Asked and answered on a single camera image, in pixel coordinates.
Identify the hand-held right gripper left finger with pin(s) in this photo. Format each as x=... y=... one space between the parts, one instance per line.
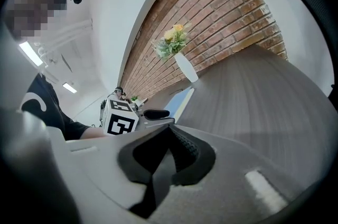
x=105 y=154

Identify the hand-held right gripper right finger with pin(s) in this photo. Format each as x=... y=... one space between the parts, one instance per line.
x=237 y=178

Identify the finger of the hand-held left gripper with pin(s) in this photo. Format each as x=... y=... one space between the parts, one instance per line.
x=157 y=114

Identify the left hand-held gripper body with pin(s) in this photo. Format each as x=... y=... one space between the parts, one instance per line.
x=120 y=120

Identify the blue book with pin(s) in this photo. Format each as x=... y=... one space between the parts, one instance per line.
x=178 y=104

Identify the person's left forearm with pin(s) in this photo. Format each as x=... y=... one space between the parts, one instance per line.
x=96 y=132

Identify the small green potted plant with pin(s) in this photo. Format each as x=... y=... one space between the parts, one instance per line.
x=134 y=98

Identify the white ceramic vase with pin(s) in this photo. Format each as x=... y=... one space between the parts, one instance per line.
x=186 y=67

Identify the rectangular ceiling light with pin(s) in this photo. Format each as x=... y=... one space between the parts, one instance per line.
x=70 y=87
x=30 y=54

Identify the person's black printed shirt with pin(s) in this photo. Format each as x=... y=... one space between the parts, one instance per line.
x=52 y=112

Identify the artificial flower bouquet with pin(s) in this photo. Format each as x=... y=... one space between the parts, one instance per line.
x=171 y=40

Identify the dark wooden table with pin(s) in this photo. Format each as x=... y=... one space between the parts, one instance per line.
x=251 y=101

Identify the person's head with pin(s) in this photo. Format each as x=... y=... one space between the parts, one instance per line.
x=34 y=1

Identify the black mesh office chair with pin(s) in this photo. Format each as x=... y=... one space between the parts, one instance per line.
x=309 y=1

